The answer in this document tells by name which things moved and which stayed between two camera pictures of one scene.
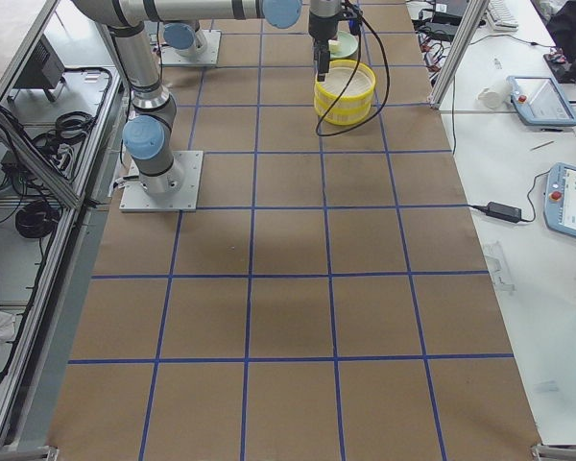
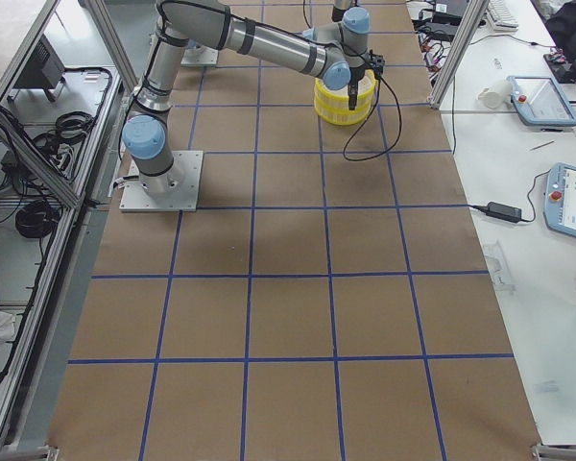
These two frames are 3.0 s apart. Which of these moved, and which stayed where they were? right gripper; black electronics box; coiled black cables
Moved: right gripper
Stayed: coiled black cables; black electronics box
